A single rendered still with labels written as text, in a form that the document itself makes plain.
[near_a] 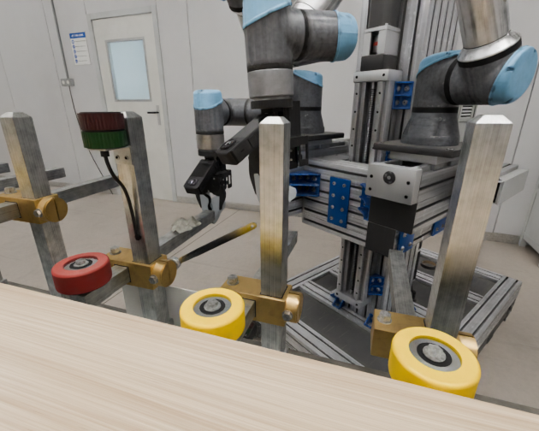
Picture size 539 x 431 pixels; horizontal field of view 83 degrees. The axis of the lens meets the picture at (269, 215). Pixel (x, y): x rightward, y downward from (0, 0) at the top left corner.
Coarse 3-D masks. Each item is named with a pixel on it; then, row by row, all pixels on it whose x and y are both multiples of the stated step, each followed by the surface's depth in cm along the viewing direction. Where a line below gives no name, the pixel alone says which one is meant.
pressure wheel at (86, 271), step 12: (96, 252) 51; (60, 264) 47; (72, 264) 48; (84, 264) 48; (96, 264) 47; (108, 264) 49; (60, 276) 44; (72, 276) 44; (84, 276) 45; (96, 276) 46; (108, 276) 49; (60, 288) 45; (72, 288) 45; (84, 288) 46; (96, 288) 47
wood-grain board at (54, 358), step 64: (0, 320) 36; (64, 320) 36; (128, 320) 36; (0, 384) 28; (64, 384) 28; (128, 384) 28; (192, 384) 28; (256, 384) 28; (320, 384) 28; (384, 384) 28
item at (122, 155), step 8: (80, 112) 42; (88, 112) 41; (96, 112) 41; (104, 112) 42; (112, 112) 43; (120, 112) 44; (104, 152) 45; (120, 152) 48; (128, 152) 48; (104, 160) 45; (120, 160) 49; (128, 160) 48; (112, 176) 47; (120, 184) 48; (128, 200) 50; (136, 224) 52; (136, 232) 53
